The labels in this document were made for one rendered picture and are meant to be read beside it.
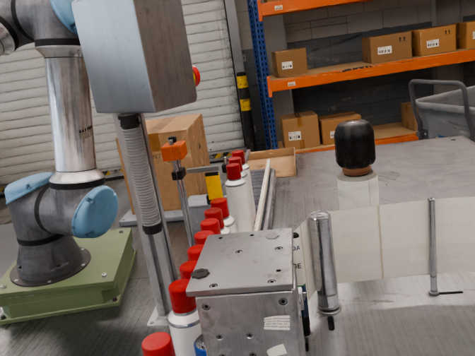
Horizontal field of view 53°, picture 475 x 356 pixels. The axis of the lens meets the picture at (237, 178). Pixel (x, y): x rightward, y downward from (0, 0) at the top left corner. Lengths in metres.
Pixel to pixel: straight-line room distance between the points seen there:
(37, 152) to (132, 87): 4.97
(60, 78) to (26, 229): 0.36
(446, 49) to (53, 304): 4.55
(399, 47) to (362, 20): 0.81
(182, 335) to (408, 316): 0.42
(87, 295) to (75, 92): 0.46
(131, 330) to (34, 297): 0.26
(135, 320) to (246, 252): 0.57
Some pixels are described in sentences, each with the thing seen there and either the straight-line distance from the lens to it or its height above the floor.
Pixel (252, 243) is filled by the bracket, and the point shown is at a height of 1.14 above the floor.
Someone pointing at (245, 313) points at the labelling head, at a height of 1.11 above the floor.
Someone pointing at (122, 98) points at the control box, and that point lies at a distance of 0.81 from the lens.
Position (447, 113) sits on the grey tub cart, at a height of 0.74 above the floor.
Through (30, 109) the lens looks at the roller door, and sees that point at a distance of 5.65.
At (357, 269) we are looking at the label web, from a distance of 0.91.
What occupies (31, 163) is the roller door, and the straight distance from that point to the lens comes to 5.78.
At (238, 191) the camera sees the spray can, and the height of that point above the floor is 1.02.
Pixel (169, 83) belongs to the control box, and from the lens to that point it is 0.77.
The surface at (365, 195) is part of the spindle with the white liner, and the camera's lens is 1.01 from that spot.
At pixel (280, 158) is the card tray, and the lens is 2.09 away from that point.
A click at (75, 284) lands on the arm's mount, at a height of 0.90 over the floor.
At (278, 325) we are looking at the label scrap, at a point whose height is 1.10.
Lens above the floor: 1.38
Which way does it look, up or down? 17 degrees down
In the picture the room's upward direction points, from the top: 9 degrees counter-clockwise
